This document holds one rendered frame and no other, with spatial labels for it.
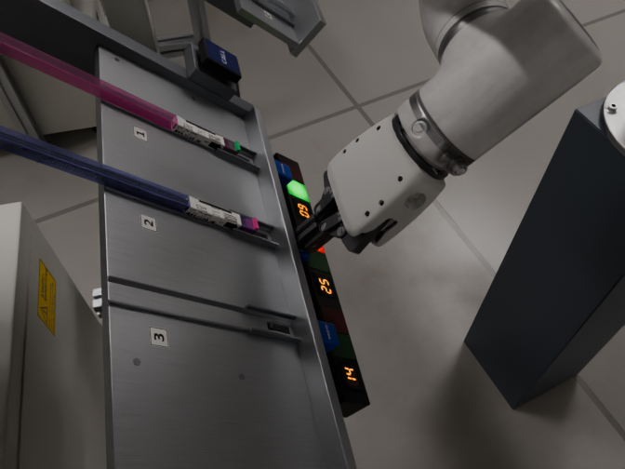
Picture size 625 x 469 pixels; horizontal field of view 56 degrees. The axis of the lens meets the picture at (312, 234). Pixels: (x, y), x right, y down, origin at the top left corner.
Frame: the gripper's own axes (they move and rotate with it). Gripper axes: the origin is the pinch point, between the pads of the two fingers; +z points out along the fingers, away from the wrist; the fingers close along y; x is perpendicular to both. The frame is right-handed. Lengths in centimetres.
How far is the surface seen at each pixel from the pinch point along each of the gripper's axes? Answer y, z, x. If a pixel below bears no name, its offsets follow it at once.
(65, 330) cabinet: 9.6, 42.5, 6.9
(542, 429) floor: -10, 19, -83
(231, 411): -19.6, 2.7, 12.8
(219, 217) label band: -0.7, 1.6, 11.3
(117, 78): 14.6, 2.6, 20.6
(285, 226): 0.2, 0.5, 3.5
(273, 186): 5.8, 0.6, 3.6
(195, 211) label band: -0.7, 1.9, 13.9
